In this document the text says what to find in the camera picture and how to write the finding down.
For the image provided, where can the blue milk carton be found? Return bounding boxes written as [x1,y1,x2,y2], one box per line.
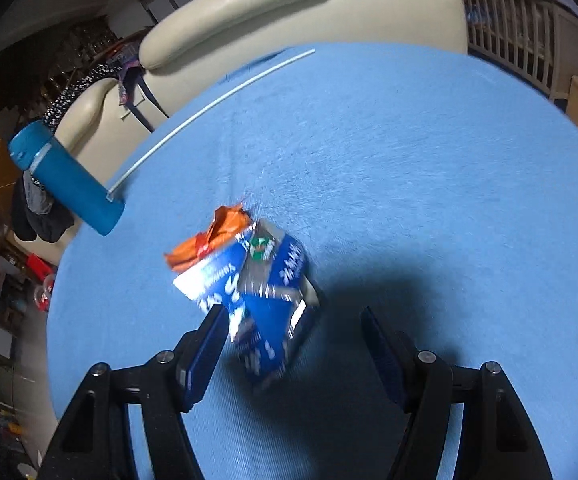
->
[173,217,328,392]

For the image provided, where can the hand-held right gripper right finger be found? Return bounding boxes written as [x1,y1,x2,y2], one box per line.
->
[360,306,555,480]

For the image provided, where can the blue tablecloth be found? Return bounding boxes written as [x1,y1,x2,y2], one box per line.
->
[46,42,578,480]

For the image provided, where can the patterned clothes pile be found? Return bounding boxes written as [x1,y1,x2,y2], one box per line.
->
[44,42,166,134]

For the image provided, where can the orange wrapper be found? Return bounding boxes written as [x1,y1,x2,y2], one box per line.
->
[164,202,256,274]

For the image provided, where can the blue bottle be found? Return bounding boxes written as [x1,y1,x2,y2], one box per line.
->
[8,121,126,237]

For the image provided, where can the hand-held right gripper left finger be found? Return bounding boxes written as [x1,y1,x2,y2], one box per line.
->
[36,304,231,480]

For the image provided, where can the thin white stick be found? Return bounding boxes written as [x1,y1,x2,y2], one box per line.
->
[106,49,316,196]

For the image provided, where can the wooden crib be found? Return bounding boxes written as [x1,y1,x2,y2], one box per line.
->
[456,0,578,107]

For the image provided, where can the dark cloth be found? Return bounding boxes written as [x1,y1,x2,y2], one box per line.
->
[11,170,76,244]

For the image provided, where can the cream leather sofa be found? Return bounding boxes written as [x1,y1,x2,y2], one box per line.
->
[14,0,470,267]

